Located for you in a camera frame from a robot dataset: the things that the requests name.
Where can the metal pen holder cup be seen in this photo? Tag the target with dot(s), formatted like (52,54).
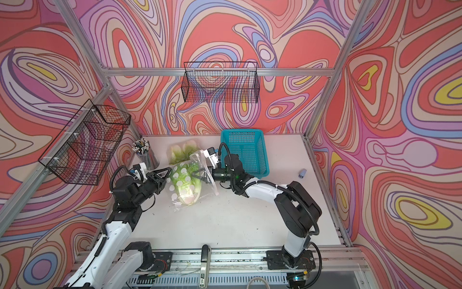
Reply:
(143,149)

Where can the light green chinese cabbage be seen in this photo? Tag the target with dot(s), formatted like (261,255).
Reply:
(186,189)

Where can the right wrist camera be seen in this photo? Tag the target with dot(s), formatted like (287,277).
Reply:
(211,154)

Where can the black wire basket wall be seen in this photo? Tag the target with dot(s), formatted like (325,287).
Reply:
(220,81)
(81,153)

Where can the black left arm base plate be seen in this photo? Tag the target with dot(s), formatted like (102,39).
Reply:
(162,263)

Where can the black silver centre bracket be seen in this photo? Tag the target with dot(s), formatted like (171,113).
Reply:
(204,266)

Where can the pink-zip clear zip-top bag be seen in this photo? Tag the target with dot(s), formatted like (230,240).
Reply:
(209,187)

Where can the black wire basket left wall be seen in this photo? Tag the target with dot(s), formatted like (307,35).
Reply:
(81,153)

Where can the teal plastic basket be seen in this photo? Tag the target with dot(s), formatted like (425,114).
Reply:
(249,145)

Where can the blue-zip clear zip-top bag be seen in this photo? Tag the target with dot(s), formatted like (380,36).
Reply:
(182,150)

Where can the aluminium front table rail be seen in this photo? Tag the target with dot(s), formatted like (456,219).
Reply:
(250,260)

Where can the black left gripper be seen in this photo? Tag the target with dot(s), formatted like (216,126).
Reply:
(158,183)

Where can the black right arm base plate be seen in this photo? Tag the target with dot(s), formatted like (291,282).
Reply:
(281,260)

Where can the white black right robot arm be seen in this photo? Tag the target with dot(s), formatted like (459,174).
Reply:
(298,210)

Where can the small grey blue object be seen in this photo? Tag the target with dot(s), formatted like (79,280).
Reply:
(302,173)

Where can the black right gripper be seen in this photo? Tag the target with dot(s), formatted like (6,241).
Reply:
(213,171)

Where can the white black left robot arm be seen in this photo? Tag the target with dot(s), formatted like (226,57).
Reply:
(113,261)

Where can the black wire basket back wall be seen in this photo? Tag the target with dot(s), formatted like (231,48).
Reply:
(220,81)

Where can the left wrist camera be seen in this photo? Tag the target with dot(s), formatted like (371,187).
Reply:
(140,170)

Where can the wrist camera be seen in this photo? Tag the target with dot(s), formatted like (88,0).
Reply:
(140,170)
(211,154)

